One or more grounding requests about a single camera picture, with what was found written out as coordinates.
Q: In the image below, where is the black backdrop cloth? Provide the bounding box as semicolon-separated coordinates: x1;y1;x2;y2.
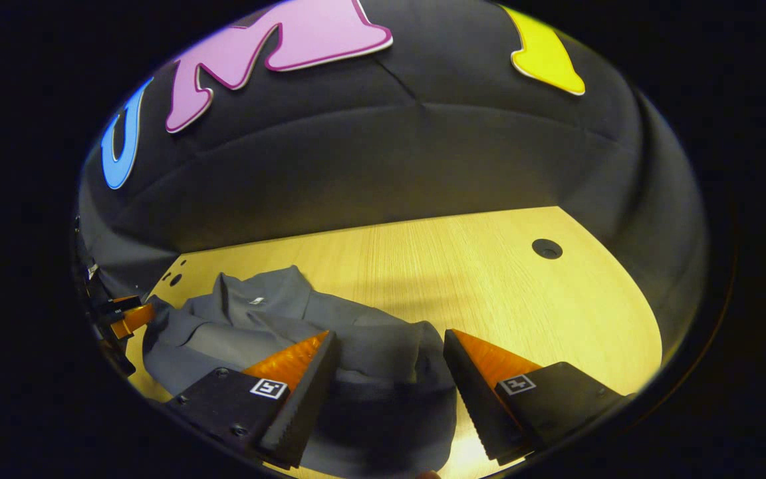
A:
77;0;709;360

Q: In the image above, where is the grey collared shirt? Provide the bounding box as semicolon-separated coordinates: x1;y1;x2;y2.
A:
142;266;458;478

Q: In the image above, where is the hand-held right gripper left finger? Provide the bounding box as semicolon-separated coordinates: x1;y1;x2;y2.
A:
167;331;340;470

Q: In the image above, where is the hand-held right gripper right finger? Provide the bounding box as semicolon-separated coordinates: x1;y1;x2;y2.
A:
443;329;630;466

